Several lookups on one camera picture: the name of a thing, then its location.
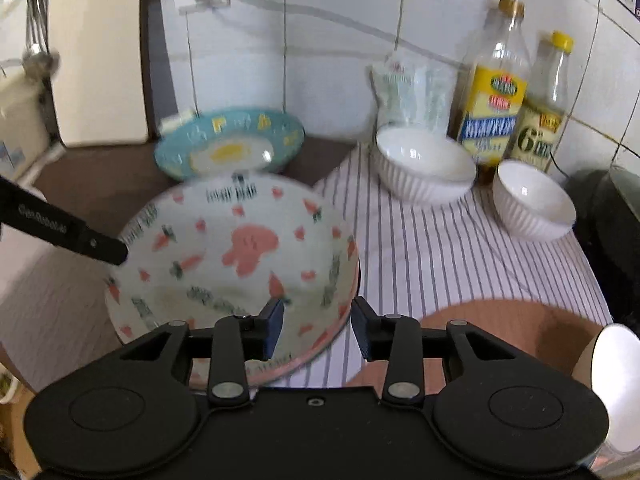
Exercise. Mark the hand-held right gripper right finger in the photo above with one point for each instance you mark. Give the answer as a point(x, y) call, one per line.
point(361, 330)

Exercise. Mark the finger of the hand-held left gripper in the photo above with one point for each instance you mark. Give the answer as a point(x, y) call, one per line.
point(65, 227)

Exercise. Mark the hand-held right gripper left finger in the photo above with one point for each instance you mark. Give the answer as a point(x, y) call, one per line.
point(274, 327)

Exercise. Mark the pink rabbit print bowl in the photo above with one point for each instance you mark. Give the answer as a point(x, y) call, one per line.
point(225, 220)

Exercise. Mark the white ribbed bowl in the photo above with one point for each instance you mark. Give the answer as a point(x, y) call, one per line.
point(425, 180)
point(530, 215)

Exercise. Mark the blue egg print plate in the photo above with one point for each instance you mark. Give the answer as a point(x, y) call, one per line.
point(235, 125)

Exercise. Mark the striped cloth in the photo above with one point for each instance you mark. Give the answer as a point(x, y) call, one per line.
point(425, 260)

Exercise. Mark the white kitchen appliance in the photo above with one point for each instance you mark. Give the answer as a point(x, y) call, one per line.
point(20, 120)

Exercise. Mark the metal ladle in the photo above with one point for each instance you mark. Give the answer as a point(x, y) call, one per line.
point(42, 60)

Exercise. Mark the clear plastic bag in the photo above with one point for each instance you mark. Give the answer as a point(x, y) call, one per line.
point(410, 95)

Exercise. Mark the beige cup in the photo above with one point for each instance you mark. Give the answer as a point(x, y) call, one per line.
point(617, 385)

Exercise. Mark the black pot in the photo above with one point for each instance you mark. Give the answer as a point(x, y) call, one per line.
point(610, 240)

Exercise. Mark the large yellow label bottle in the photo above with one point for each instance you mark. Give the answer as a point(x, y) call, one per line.
point(495, 100)

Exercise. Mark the small yellow cap bottle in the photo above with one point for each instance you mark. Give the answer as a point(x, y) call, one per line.
point(542, 125)

